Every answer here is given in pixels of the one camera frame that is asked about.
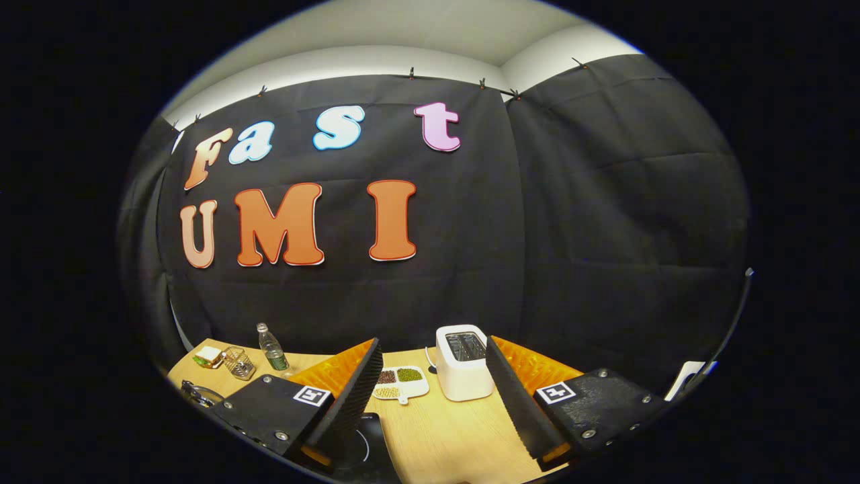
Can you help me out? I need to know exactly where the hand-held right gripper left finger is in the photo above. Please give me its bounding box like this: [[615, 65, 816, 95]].
[[214, 337, 384, 471]]

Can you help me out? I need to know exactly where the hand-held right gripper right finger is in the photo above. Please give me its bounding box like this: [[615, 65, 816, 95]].
[[485, 335, 673, 473]]

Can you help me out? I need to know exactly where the black induction cooktop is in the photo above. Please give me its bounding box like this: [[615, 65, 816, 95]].
[[316, 412, 402, 484]]

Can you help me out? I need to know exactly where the white divided bean plate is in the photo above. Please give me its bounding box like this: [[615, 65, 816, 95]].
[[372, 365, 431, 405]]

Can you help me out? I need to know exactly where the white toaster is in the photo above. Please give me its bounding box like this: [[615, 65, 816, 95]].
[[435, 325, 496, 403]]

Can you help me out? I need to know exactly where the clear plastic water bottle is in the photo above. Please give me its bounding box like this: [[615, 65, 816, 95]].
[[257, 323, 290, 372]]

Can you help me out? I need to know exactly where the white flat object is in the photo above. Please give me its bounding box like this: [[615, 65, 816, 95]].
[[664, 361, 718, 403]]

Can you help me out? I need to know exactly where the thin dark rod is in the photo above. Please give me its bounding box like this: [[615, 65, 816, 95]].
[[691, 268, 755, 399]]

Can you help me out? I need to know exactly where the row of black cloth clips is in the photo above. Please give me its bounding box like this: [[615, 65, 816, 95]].
[[171, 57, 589, 130]]

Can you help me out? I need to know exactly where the metal wire basket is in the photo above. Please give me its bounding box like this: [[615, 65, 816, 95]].
[[222, 346, 257, 381]]

